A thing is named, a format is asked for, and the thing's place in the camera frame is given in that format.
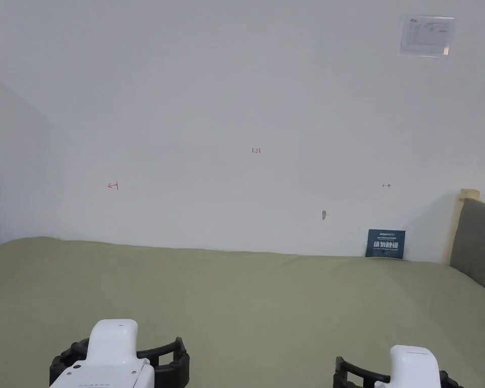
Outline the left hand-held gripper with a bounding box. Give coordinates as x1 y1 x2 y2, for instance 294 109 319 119
49 319 191 388

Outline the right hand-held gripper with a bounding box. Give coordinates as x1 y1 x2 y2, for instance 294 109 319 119
333 345 461 388

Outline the dark blue printed card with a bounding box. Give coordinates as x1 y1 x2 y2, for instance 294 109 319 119
365 229 407 261

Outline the bed with pale green sheet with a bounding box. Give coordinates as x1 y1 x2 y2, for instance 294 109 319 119
0 236 485 388

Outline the grey padded headboard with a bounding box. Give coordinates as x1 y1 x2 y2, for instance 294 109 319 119
444 188 485 297

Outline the white paper notice in sleeve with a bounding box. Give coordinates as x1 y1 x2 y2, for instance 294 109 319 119
399 15 456 58

